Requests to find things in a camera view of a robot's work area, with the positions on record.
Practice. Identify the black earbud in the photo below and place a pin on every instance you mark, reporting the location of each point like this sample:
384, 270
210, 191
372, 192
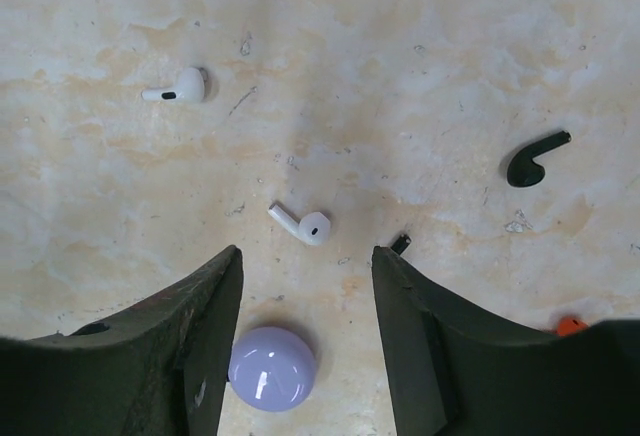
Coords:
523, 171
401, 243

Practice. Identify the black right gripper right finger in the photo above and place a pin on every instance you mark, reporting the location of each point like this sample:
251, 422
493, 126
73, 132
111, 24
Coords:
455, 368

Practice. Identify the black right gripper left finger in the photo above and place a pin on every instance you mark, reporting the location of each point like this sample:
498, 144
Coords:
158, 367

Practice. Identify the purple earbud charging case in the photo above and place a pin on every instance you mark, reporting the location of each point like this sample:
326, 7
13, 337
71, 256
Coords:
272, 369

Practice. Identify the white earbud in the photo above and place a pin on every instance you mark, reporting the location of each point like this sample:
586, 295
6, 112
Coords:
189, 87
313, 229

